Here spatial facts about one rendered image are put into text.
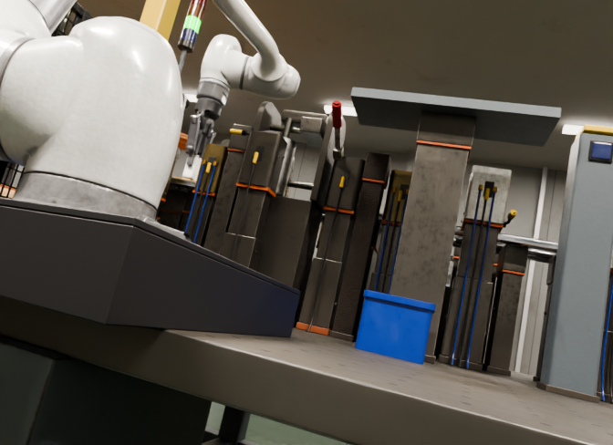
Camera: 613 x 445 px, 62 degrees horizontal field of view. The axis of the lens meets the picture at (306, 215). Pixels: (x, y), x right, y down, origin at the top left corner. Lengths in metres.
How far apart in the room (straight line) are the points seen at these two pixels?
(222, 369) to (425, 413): 0.14
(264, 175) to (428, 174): 0.33
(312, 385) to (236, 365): 0.06
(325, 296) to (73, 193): 0.62
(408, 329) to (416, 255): 0.17
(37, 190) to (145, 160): 0.11
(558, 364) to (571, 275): 0.14
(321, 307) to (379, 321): 0.29
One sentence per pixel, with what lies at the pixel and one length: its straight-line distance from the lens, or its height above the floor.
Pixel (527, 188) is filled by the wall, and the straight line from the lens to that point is 7.50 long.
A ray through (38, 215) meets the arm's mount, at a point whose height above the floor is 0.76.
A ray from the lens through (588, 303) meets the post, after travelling 0.95.
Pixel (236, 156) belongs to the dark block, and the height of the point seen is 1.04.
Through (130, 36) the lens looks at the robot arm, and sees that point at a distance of 0.66.
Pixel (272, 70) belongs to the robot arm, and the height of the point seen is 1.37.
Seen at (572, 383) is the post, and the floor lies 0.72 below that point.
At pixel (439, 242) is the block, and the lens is 0.92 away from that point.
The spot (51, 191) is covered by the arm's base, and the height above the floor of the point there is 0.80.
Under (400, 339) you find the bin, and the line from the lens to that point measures 0.79.
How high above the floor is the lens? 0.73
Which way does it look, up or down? 11 degrees up
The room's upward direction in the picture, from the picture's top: 13 degrees clockwise
